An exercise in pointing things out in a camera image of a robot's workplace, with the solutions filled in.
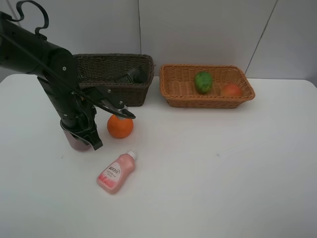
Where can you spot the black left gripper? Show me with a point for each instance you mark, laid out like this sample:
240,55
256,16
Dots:
86,101

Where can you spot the translucent purple plastic cup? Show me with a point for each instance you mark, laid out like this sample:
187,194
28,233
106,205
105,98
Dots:
75,143

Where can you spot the orange mandarin fruit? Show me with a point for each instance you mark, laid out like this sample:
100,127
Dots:
119,128

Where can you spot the pink lotion bottle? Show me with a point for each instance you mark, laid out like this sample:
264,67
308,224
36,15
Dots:
114,176

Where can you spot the dark green pump bottle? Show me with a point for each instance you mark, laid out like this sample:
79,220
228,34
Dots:
133,76

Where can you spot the red orange peach fruit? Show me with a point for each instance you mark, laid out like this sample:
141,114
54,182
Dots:
231,90

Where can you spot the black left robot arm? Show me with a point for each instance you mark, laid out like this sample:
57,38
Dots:
56,71

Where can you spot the dark brown wicker basket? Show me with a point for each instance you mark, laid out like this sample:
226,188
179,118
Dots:
103,69

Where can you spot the orange wicker basket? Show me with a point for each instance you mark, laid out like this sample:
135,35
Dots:
177,86

